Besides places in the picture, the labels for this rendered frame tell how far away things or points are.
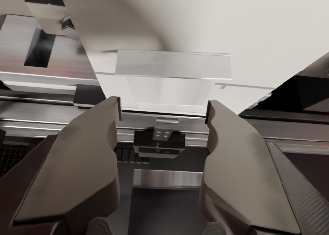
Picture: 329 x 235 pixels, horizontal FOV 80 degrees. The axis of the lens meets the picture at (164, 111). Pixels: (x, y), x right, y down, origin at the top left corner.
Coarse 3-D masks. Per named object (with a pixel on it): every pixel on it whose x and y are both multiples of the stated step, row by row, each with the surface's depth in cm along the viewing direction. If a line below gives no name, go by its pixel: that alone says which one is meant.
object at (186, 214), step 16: (144, 176) 26; (160, 176) 26; (176, 176) 26; (192, 176) 27; (144, 192) 24; (160, 192) 25; (176, 192) 25; (192, 192) 25; (144, 208) 24; (160, 208) 24; (176, 208) 24; (192, 208) 24; (144, 224) 23; (160, 224) 24; (176, 224) 24; (192, 224) 24
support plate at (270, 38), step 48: (96, 0) 11; (144, 0) 11; (192, 0) 11; (240, 0) 11; (288, 0) 10; (96, 48) 15; (144, 48) 15; (192, 48) 15; (240, 48) 14; (288, 48) 14; (240, 96) 22
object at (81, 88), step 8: (80, 88) 28; (88, 88) 28; (96, 88) 28; (80, 96) 27; (88, 96) 27; (96, 96) 27; (104, 96) 28; (80, 104) 27; (88, 104) 27; (96, 104) 27; (128, 112) 29; (136, 112) 29; (144, 112) 30; (152, 112) 30; (160, 112) 30
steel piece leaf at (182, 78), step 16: (128, 64) 15; (144, 64) 15; (160, 64) 15; (176, 64) 15; (192, 64) 15; (208, 64) 15; (224, 64) 15; (128, 80) 19; (144, 80) 19; (160, 80) 19; (176, 80) 19; (192, 80) 19; (208, 80) 19; (144, 96) 23; (160, 96) 23; (176, 96) 22; (192, 96) 22
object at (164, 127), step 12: (156, 120) 31; (168, 120) 31; (144, 132) 46; (156, 132) 38; (168, 132) 38; (144, 144) 45; (156, 144) 45; (168, 144) 45; (180, 144) 46; (144, 156) 51; (156, 156) 50; (168, 156) 49
